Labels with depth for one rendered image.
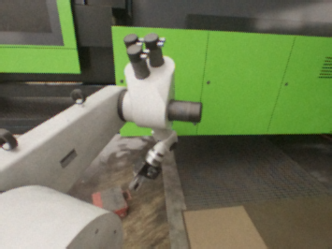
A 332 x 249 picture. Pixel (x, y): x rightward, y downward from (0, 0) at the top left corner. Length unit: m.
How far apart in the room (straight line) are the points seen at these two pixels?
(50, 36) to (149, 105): 1.11
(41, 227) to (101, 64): 1.58
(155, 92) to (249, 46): 1.14
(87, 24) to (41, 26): 0.33
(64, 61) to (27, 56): 0.29
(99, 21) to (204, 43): 0.87
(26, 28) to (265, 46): 1.95
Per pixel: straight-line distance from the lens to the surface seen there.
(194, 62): 1.67
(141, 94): 0.94
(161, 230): 1.75
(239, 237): 1.78
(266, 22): 2.13
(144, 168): 1.66
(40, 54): 1.83
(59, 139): 0.74
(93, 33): 1.72
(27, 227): 0.43
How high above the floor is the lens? 1.44
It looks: 25 degrees down
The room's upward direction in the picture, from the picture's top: straight up
